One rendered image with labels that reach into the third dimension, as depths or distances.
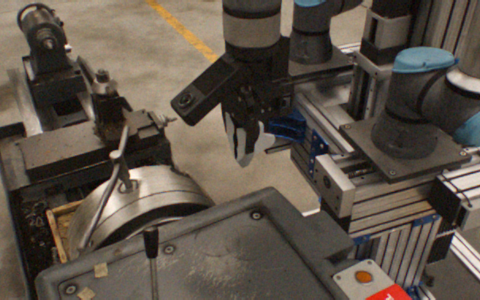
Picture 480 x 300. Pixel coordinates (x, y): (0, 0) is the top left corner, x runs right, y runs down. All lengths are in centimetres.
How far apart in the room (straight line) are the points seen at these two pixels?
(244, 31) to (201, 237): 36
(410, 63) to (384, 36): 26
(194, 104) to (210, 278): 27
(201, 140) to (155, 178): 218
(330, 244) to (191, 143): 237
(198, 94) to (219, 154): 237
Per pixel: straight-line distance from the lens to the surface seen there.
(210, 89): 63
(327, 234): 82
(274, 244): 79
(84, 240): 72
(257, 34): 61
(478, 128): 99
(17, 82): 219
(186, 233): 81
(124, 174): 91
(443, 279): 222
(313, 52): 149
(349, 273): 77
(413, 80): 107
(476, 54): 97
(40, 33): 197
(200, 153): 301
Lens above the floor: 185
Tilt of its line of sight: 38 degrees down
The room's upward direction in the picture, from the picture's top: straight up
